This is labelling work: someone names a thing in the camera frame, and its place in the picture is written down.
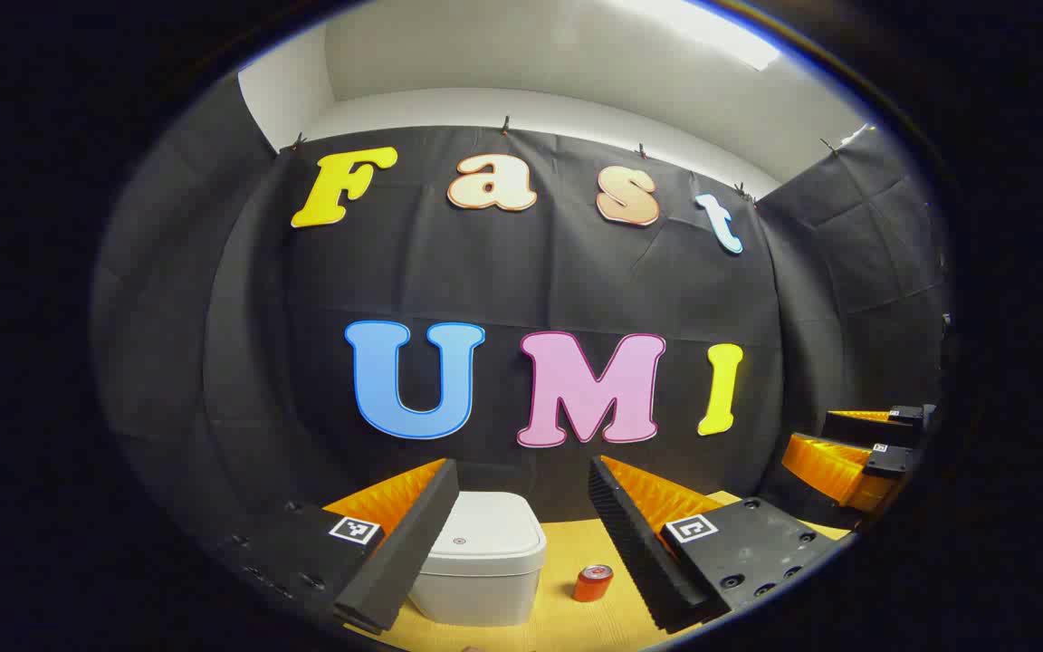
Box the black backdrop cloth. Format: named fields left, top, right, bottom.
left=91, top=72, right=952, bottom=544

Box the ceiling light panel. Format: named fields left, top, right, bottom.
left=612, top=0, right=780, bottom=72

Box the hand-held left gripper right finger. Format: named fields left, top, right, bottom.
left=588, top=455, right=857, bottom=635

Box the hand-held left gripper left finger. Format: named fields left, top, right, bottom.
left=214, top=457, right=461, bottom=635

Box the wooden desktop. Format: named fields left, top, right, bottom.
left=345, top=489, right=853, bottom=652

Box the red pop can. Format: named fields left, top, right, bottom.
left=573, top=564, right=615, bottom=603

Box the white desktop garbage bin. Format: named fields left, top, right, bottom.
left=408, top=492, right=548, bottom=628

